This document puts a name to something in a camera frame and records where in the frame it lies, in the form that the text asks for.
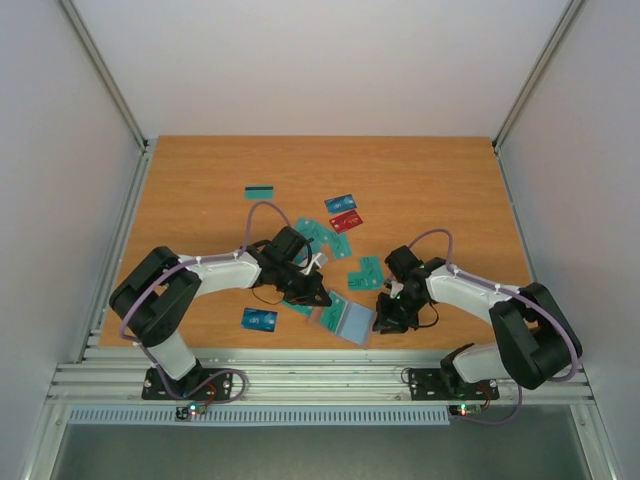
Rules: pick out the teal blue card stack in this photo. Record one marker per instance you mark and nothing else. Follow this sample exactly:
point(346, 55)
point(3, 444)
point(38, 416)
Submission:
point(331, 316)

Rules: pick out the left circuit board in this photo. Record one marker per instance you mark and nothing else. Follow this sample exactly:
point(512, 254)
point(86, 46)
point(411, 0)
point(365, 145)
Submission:
point(190, 411)

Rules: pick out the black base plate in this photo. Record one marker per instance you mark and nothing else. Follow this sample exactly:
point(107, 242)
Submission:
point(206, 384)
point(430, 384)

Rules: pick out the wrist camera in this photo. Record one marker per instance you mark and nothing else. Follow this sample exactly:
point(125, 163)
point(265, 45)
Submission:
point(313, 263)
point(395, 287)

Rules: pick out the right circuit board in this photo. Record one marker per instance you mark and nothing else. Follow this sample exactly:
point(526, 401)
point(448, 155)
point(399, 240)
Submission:
point(465, 409)

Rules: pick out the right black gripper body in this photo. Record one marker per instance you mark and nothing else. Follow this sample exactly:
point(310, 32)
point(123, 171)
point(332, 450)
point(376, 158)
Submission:
point(395, 308)

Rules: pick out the aluminium frame post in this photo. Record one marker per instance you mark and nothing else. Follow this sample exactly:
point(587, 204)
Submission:
point(551, 47)
point(88, 44)

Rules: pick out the grey slotted cable duct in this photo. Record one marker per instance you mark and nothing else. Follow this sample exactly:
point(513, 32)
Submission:
point(261, 416)

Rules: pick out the red card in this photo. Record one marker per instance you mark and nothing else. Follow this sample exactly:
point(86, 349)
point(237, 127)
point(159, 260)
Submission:
point(345, 221)

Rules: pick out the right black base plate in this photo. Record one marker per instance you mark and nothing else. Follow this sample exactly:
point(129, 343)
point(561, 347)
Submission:
point(430, 384)

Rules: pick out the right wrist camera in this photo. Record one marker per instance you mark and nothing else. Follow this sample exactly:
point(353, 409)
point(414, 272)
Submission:
point(395, 287)

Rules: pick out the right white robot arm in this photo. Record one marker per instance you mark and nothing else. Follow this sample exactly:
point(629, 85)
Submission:
point(533, 340)

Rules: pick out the circuit board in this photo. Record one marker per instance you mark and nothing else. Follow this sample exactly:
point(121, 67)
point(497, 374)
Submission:
point(190, 411)
point(465, 409)

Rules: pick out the teal vip card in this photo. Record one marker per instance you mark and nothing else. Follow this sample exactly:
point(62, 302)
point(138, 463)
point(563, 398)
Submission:
point(300, 309)
point(372, 272)
point(339, 245)

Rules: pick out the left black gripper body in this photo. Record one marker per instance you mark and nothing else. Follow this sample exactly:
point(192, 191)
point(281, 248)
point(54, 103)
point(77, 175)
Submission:
point(288, 281)

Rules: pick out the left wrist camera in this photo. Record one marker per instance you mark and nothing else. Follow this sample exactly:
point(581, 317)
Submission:
point(313, 263)

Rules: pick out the right aluminium frame post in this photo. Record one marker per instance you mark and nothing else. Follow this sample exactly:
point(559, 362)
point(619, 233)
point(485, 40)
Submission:
point(551, 47)

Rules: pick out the left aluminium frame post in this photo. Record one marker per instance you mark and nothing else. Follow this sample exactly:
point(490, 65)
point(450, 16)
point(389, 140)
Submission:
point(88, 44)

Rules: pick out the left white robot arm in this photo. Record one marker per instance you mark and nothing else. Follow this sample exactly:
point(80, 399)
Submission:
point(154, 298)

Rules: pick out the aluminium front rail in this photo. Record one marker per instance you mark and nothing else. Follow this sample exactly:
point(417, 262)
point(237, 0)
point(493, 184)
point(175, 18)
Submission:
point(278, 377)

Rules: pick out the teal card with magnetic stripe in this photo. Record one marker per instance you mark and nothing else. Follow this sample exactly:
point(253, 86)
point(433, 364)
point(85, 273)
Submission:
point(259, 192)

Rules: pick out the blue card top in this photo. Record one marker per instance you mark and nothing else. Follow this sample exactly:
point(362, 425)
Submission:
point(340, 204)

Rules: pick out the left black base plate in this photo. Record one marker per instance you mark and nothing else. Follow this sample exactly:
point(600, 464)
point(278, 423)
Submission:
point(206, 384)

